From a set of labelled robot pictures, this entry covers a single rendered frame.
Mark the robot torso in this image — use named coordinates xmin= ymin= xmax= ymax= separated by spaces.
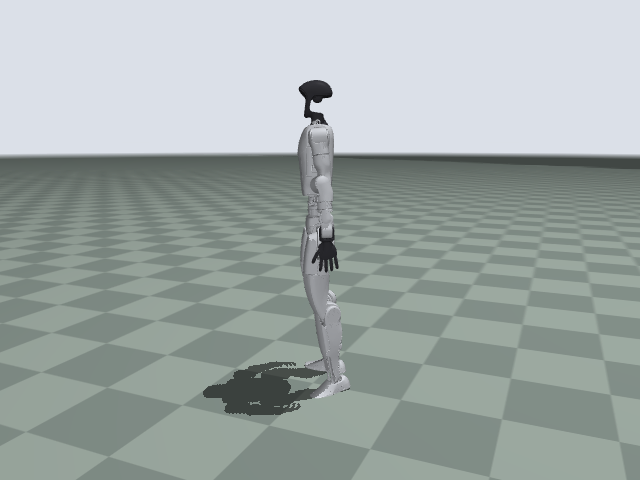
xmin=298 ymin=119 xmax=334 ymax=235

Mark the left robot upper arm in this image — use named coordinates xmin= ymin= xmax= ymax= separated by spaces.
xmin=308 ymin=127 xmax=331 ymax=193

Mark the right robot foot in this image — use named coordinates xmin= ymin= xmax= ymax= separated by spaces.
xmin=305 ymin=358 xmax=346 ymax=374

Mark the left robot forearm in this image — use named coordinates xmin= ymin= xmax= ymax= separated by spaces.
xmin=316 ymin=176 xmax=333 ymax=238

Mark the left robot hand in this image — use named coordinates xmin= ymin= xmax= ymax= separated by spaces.
xmin=312 ymin=226 xmax=338 ymax=272

